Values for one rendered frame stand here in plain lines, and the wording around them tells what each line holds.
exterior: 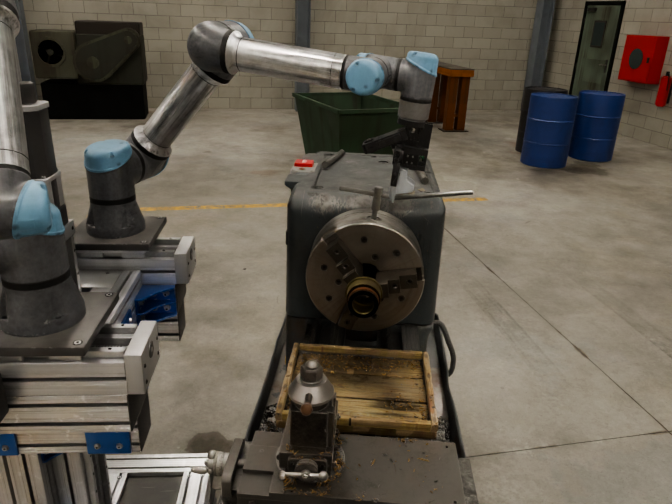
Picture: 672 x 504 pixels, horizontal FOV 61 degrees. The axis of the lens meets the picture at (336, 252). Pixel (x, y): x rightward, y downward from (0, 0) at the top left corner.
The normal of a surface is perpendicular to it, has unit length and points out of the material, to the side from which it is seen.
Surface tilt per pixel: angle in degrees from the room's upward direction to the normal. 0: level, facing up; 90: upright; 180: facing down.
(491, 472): 0
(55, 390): 90
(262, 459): 0
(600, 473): 0
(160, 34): 90
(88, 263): 90
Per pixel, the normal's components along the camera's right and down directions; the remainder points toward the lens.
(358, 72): -0.25, 0.36
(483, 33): 0.21, 0.38
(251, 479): 0.04, -0.92
